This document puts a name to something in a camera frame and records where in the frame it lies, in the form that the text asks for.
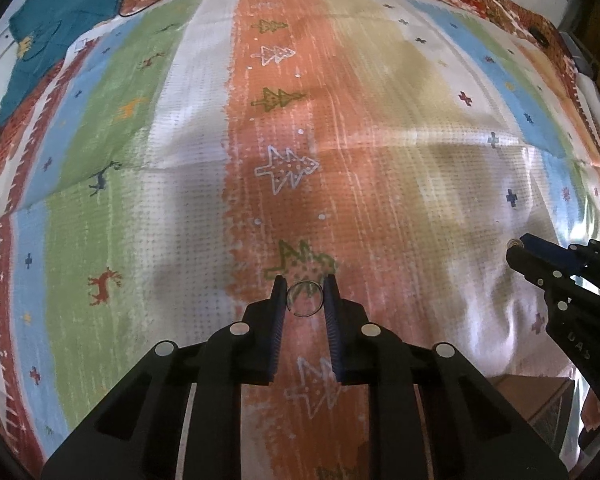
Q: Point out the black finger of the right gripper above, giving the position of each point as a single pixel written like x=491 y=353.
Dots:
x=534 y=270

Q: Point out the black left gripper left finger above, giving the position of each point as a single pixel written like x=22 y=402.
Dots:
x=244 y=353

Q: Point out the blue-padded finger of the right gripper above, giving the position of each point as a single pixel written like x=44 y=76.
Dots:
x=558 y=258

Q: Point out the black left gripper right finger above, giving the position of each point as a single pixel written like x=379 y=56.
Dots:
x=364 y=353

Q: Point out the metal jewelry tin box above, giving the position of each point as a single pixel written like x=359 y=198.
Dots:
x=543 y=402

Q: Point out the person's hand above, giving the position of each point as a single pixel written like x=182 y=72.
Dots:
x=590 y=416

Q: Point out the striped colourful bed cloth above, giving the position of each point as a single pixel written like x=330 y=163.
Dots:
x=300 y=159

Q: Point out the teal blue garment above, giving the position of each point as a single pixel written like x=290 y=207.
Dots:
x=43 y=30

